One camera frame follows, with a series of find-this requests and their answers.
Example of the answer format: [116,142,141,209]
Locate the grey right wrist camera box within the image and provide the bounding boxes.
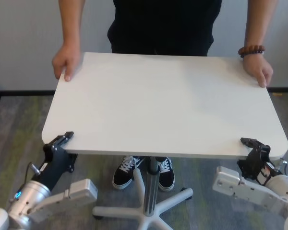
[212,166,288,213]

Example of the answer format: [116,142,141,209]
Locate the person's right forearm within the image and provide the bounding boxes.
[62,0,89,52]

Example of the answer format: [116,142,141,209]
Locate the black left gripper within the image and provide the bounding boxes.
[32,131,78,191]

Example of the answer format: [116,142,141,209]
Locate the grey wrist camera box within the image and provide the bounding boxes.
[26,178,98,223]
[212,166,288,213]

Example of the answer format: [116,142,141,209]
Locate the person's left hand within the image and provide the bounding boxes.
[242,54,274,87]

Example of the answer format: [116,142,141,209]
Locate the white rolling table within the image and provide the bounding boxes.
[41,52,288,230]

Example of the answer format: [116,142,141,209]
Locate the left arm cable with plug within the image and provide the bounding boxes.
[25,161,43,183]

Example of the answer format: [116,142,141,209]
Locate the brown bead bracelet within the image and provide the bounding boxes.
[238,45,266,58]

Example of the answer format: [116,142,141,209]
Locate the black white-soled sneaker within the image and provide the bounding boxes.
[156,157,175,192]
[112,155,146,190]

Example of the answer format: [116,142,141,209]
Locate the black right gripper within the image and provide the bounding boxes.
[237,137,271,185]

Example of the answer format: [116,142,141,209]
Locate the person's right hand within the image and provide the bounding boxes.
[51,44,82,82]

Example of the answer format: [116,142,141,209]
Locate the black baseboard strip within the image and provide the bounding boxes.
[0,87,288,96]

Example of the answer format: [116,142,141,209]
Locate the arm cable with plug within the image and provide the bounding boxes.
[25,161,43,183]
[277,157,288,173]

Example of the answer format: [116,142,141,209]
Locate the person in black clothes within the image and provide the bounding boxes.
[107,0,222,58]

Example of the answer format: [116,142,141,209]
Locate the person's left forearm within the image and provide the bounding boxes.
[243,0,264,50]

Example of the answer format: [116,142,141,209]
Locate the right arm cable with plug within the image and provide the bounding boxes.
[277,157,288,173]

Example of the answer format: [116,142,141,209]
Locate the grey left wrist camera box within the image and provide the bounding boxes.
[26,178,98,223]

